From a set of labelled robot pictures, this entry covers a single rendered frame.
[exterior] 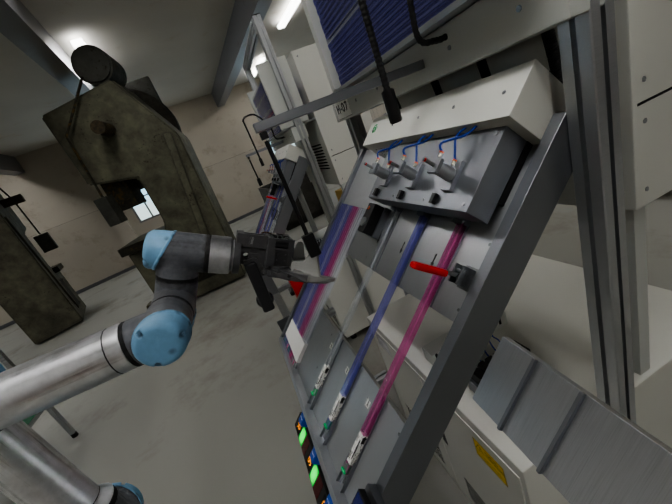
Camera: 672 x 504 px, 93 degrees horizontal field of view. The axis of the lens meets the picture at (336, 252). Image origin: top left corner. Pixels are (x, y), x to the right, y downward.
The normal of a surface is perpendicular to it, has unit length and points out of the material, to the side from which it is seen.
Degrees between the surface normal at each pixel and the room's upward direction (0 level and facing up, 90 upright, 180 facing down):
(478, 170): 43
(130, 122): 90
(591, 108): 90
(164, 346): 90
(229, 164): 90
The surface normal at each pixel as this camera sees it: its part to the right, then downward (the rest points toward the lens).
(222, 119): 0.42, 0.18
